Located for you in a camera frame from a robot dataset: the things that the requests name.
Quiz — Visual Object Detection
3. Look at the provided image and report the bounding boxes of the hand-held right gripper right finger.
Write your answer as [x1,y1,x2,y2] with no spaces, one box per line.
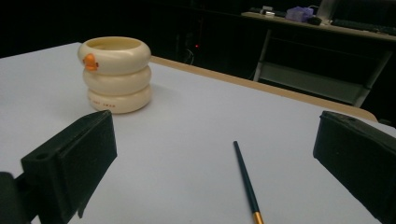
[313,110,396,224]

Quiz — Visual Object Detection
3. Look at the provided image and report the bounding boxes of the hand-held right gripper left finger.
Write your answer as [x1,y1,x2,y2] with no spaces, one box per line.
[21,109,118,224]

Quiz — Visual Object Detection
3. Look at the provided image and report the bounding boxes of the cream ringed pen holder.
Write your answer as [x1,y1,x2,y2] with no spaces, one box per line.
[78,36,153,115]

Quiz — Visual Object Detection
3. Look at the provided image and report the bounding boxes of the dark green pen gold end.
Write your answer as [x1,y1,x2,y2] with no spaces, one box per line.
[233,140,265,224]

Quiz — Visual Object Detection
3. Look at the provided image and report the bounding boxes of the black keyboard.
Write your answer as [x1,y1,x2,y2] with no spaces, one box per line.
[330,19,396,36]

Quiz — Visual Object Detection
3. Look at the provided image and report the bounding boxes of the white monitor stand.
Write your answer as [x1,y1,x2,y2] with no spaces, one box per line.
[316,0,339,26]

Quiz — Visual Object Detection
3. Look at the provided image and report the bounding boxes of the purple bag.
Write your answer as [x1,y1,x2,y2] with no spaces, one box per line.
[285,6,315,23]

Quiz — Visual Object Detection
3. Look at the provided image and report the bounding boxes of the small white box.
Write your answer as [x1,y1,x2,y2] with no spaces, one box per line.
[260,5,276,17]

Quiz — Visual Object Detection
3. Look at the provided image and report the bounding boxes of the white table frame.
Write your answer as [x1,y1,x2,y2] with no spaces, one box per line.
[241,11,396,108]

